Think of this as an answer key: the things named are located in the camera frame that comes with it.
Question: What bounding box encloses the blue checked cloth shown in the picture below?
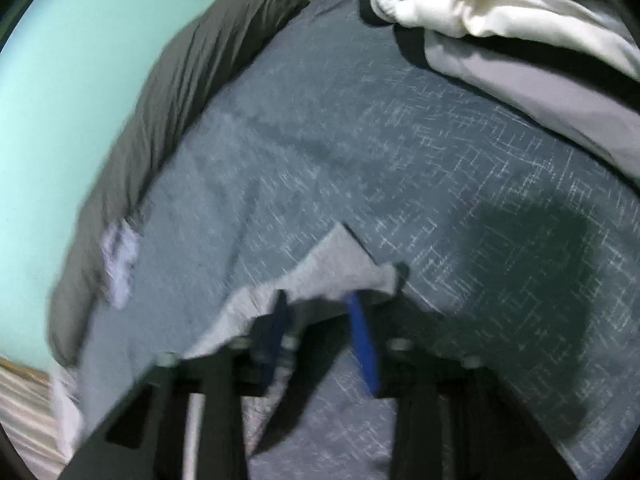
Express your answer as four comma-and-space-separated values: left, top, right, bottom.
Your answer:
100, 219, 141, 310

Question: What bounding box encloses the light grey crumpled blanket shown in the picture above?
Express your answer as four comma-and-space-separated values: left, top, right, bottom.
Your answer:
50, 362, 85, 462

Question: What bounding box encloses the striped beige curtain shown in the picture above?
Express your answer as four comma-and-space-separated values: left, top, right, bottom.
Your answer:
1, 359, 66, 479

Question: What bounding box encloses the blue patterned bed sheet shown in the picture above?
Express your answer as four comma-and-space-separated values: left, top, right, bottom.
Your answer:
79, 0, 639, 479

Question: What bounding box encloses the dark grey rolled duvet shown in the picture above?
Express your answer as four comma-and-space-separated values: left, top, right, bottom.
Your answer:
47, 0, 309, 367

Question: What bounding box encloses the white folded garment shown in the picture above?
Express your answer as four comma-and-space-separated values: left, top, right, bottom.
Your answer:
371, 0, 639, 80

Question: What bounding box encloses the grey knit sweater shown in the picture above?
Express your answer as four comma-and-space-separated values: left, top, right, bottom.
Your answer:
182, 223, 400, 479

